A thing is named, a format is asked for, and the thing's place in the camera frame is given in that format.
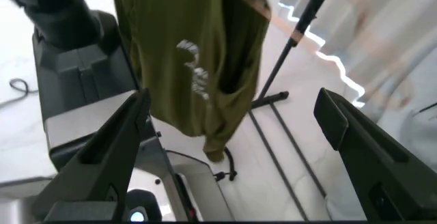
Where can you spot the black clothes rack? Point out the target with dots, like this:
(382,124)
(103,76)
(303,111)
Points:
(309,10)

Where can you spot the pink clothes hanger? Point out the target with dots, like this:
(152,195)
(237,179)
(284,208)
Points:
(396,80)
(252,3)

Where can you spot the green printed shirt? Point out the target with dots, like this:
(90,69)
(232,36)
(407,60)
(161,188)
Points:
(164,46)

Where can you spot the white curtain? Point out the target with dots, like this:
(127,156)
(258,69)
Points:
(420,5)

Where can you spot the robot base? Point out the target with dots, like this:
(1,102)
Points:
(85,67)

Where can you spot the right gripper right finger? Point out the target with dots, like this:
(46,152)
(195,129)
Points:
(392,183)

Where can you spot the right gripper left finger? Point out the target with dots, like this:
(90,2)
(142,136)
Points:
(99,176)

